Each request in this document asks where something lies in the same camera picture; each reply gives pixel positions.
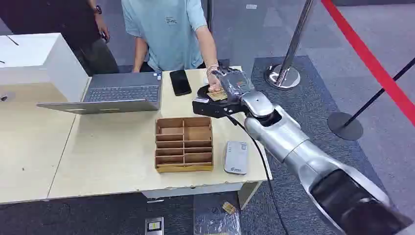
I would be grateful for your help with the person's hand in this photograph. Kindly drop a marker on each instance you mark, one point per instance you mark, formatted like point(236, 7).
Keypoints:
point(213, 82)

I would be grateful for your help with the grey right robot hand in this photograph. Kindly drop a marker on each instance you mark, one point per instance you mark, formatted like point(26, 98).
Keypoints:
point(235, 82)

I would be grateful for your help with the tan card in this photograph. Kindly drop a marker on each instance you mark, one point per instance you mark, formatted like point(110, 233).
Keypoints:
point(217, 95)
point(229, 207)

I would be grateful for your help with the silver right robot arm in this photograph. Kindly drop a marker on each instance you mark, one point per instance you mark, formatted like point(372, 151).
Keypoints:
point(291, 139)

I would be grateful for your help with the black smartphone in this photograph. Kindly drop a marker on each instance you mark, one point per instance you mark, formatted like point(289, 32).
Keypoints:
point(180, 82)

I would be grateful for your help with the person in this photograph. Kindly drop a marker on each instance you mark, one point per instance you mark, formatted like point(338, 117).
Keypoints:
point(168, 32)
point(77, 29)

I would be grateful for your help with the wooden card box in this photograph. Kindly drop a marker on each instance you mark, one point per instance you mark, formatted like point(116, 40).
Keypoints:
point(184, 144)

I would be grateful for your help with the grey card reader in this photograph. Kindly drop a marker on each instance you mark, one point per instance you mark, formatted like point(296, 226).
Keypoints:
point(235, 157)

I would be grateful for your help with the grey laptop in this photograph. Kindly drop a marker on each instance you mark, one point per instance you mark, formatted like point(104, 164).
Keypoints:
point(120, 94)

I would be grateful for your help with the white desk leg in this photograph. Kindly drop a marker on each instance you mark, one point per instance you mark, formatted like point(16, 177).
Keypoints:
point(248, 193)

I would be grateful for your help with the black wristwatch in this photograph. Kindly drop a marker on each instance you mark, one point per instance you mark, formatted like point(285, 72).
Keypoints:
point(98, 9)

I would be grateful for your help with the red barrier belt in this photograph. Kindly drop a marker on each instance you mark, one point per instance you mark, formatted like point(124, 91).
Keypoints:
point(373, 61)

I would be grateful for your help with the clear plastic bag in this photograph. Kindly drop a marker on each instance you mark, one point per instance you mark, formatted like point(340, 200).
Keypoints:
point(217, 223)

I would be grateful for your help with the grey device with screen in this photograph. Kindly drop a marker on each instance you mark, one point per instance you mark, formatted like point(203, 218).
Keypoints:
point(154, 225)

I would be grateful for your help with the white cabinet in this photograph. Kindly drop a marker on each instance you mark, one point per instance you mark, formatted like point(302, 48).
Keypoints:
point(39, 61)

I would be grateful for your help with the chrome stanchion post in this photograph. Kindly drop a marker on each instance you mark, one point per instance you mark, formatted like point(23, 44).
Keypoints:
point(288, 55)

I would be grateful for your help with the black stanchion post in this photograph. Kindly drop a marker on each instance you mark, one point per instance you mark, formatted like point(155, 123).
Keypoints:
point(356, 120)

